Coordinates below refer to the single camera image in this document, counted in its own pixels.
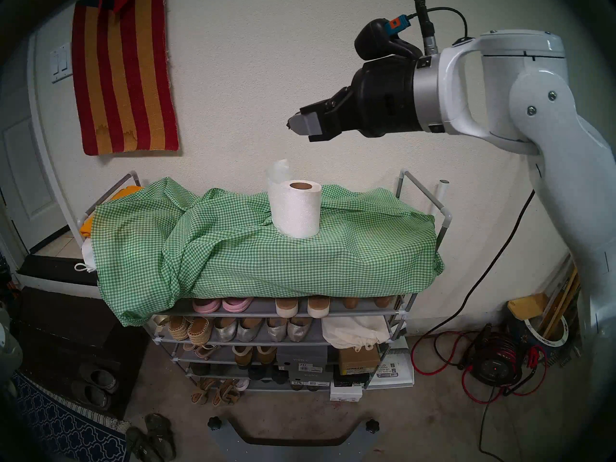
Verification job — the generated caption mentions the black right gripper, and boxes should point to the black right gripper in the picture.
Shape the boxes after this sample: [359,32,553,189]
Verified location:
[287,56,424,142]

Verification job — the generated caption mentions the white toilet paper roll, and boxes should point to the white toilet paper roll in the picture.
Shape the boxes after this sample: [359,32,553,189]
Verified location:
[266,159,322,239]

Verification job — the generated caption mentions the green gingham cloth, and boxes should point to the green gingham cloth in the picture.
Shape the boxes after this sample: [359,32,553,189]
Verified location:
[91,177,445,327]

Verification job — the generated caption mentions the grey metal shoe rack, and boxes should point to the grey metal shoe rack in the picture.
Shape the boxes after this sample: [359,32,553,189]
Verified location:
[77,169,454,393]

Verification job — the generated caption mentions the red orange striped rug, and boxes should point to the red orange striped rug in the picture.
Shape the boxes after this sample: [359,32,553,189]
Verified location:
[71,0,180,156]

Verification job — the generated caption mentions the grey Vionic shoebox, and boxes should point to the grey Vionic shoebox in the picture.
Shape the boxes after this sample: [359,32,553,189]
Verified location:
[276,346,329,373]
[289,371,333,387]

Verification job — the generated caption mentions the brown cardboard shoebox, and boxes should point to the brown cardboard shoebox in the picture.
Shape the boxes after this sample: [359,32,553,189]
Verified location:
[337,346,381,376]

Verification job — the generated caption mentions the orange folded towel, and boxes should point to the orange folded towel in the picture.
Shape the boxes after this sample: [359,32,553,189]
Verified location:
[79,186,142,239]

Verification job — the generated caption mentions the white labelled flat box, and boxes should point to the white labelled flat box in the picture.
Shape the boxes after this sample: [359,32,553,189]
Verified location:
[366,338,414,390]

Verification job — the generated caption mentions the black shoebox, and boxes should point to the black shoebox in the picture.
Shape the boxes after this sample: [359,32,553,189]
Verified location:
[332,366,370,387]

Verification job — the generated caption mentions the small white shoebox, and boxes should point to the small white shoebox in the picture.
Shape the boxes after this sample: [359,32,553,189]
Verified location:
[329,382,363,402]

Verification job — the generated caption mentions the tan dustpan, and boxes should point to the tan dustpan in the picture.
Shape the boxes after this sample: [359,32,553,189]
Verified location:
[507,294,549,321]

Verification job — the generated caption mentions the leaning wooden sticks bundle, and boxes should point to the leaning wooden sticks bundle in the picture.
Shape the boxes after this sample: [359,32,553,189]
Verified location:
[539,257,583,336]

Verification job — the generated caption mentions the white panel door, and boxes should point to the white panel door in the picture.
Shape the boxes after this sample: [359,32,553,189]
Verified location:
[0,33,68,255]

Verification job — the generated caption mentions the black doorstep mat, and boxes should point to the black doorstep mat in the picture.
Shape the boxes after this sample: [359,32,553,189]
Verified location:
[17,253,99,286]

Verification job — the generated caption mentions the blue bucket white rim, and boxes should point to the blue bucket white rim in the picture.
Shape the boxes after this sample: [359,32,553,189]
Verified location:
[510,312,571,356]

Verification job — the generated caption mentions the dark brown wooden step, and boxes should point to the dark brown wooden step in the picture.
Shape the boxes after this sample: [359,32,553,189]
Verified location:
[14,285,150,418]

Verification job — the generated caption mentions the grey slipper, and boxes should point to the grey slipper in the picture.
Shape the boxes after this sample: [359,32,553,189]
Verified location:
[71,382,111,412]
[79,364,118,394]

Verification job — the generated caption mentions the blue patterned rug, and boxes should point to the blue patterned rug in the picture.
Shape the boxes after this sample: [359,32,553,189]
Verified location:
[10,372,131,462]

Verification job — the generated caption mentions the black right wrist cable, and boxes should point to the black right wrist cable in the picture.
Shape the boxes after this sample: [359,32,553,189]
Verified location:
[407,0,470,57]

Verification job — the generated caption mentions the cream drawstring dust bag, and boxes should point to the cream drawstring dust bag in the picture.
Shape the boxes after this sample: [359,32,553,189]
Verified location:
[321,316,391,351]

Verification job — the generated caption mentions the black red power cord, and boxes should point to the black red power cord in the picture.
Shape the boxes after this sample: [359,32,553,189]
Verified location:
[411,189,548,404]

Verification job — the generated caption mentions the white light switch plate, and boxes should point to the white light switch plate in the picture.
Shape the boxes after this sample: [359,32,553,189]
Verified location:
[50,43,74,84]

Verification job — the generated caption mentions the pink strappy sandal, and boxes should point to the pink strappy sandal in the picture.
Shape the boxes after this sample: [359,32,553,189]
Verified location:
[182,343,218,361]

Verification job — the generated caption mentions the white drawstring shoe bag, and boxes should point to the white drawstring shoe bag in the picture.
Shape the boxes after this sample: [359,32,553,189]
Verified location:
[75,239,98,274]

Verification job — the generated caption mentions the tan strappy sandal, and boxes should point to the tan strappy sandal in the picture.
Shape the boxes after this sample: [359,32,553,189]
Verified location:
[191,378,216,406]
[213,379,241,407]

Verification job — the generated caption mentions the grey robot base frame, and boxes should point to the grey robot base frame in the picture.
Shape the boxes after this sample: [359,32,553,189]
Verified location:
[208,416,381,462]

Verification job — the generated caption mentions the olive strap sandal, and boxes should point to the olive strap sandal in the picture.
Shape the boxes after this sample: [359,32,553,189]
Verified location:
[144,413,177,462]
[125,427,154,462]

